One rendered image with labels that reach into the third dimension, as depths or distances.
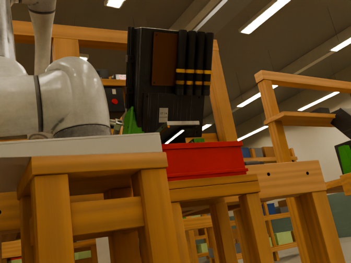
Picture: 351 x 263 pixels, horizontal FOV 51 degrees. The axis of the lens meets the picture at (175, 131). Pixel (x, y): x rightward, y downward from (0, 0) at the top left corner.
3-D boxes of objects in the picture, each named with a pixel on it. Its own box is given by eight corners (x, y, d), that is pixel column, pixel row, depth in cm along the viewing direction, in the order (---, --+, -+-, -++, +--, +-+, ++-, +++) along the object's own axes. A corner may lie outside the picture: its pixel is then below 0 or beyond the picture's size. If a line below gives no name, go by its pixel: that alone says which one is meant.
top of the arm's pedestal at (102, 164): (168, 166, 92) (166, 151, 93) (32, 174, 77) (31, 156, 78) (125, 191, 119) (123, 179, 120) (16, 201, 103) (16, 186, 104)
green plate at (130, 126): (143, 150, 170) (147, 110, 178) (126, 146, 167) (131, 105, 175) (135, 157, 180) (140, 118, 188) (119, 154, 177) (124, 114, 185)
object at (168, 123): (200, 127, 165) (199, 120, 166) (167, 128, 159) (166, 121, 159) (167, 151, 199) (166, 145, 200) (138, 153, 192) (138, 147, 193)
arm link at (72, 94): (117, 121, 98) (104, 47, 103) (44, 127, 90) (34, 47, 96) (106, 139, 112) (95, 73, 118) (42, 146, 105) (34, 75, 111)
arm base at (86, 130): (141, 139, 98) (137, 119, 99) (53, 147, 88) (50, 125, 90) (123, 157, 114) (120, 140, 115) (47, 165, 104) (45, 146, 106)
